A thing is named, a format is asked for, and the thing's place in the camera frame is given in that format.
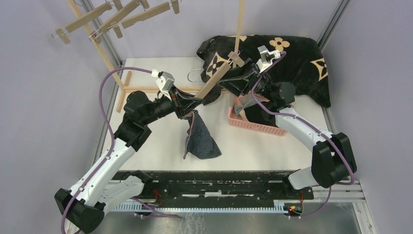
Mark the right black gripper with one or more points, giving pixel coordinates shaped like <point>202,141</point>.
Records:
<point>237,82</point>

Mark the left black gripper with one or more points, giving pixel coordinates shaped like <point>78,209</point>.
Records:
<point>180,98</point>

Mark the beige clip hanger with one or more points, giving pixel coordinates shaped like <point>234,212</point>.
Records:
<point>117,17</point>
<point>146,15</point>
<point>223,69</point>
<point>79,22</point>

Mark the grey striped underwear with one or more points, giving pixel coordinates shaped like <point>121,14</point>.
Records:
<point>245,102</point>

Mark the navy striped boxer shorts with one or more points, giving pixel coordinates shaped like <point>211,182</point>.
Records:
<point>199,141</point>

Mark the black underwear beige waistband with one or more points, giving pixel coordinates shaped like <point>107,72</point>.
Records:
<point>257,114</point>

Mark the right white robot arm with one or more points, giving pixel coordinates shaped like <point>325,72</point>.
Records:
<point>333,160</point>

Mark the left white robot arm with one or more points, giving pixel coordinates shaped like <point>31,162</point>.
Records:
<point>88,201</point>

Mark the empty beige clip hanger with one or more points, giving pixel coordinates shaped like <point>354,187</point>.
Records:
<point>79,22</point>

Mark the pink plastic basket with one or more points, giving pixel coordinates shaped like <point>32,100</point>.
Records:
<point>239,122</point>

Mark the black floral blanket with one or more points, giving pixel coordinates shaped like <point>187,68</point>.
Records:
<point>304,64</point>

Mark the wooden clothes rack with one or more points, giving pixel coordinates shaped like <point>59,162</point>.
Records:
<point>124,86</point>

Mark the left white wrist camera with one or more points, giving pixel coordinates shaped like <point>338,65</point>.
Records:
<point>164,82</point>

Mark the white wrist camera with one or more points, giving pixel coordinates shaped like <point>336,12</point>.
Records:
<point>267,58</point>
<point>164,82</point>

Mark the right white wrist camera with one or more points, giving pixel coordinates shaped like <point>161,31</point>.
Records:
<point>267,58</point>

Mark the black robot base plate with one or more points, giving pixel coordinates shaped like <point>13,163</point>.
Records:
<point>233,191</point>

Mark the aluminium frame rail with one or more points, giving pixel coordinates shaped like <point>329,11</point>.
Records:
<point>332,23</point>

